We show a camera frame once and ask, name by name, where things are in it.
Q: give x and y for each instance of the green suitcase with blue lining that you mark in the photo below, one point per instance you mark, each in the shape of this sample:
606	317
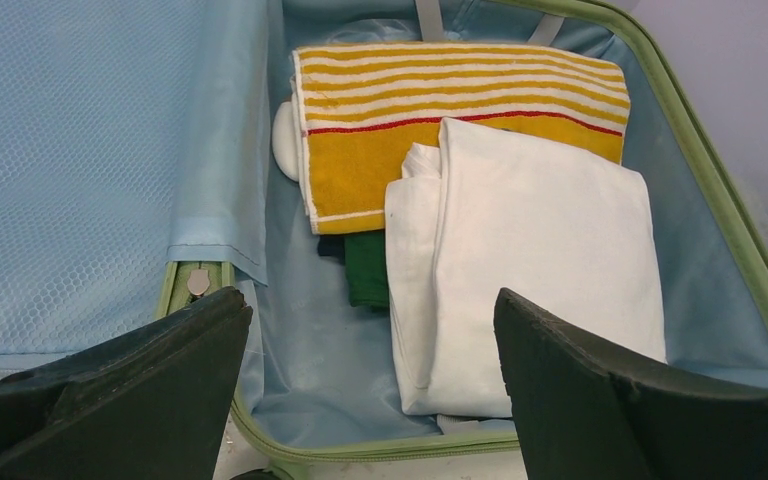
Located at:
137	176

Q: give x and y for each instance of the white cloth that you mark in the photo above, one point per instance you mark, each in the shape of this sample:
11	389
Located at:
488	209

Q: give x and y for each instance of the navy blue shirt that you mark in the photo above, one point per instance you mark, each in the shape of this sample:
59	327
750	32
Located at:
332	247

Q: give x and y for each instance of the green shirt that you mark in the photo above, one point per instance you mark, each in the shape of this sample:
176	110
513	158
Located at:
366	271

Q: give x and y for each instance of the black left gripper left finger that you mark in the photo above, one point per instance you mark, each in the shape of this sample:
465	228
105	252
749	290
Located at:
149	404

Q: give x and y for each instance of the yellow striped towel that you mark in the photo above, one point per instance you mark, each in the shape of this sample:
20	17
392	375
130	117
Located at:
357	109

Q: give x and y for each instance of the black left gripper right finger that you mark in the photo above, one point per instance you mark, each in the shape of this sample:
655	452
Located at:
587	408

